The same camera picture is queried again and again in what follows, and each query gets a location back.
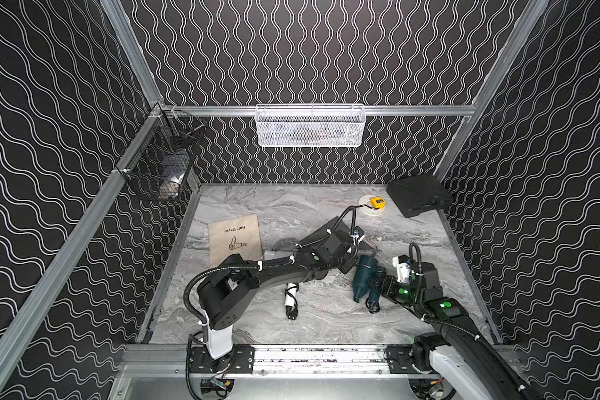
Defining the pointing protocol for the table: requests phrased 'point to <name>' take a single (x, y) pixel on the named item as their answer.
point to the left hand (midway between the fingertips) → (353, 248)
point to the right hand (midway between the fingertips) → (374, 282)
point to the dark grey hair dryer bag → (332, 226)
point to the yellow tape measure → (378, 202)
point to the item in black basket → (170, 189)
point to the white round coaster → (367, 210)
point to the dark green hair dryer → (368, 277)
